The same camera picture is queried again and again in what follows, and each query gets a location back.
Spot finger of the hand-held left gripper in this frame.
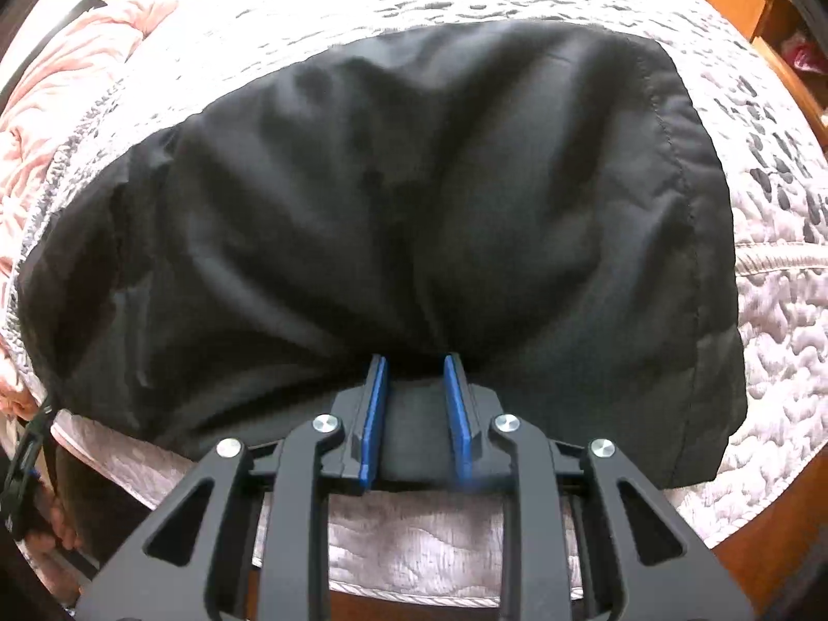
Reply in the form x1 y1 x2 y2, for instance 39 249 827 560
11 394 56 486

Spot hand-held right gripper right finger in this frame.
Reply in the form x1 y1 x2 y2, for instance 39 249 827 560
441 350 755 621

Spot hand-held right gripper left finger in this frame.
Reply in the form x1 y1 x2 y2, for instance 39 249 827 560
74 354 392 621

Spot black pants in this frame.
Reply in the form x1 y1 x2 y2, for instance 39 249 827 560
13 18 750 491

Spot person's left hand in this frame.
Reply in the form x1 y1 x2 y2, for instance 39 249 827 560
29 495 82 552

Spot pink fleece blanket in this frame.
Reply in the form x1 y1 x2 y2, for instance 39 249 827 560
0 0 179 418

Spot grey quilted bedspread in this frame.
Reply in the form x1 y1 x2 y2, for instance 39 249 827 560
0 0 828 599

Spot dark wooden headboard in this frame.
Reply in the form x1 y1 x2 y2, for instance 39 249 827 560
0 0 114 111

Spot red bag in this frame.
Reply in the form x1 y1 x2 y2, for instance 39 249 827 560
779 39 827 77

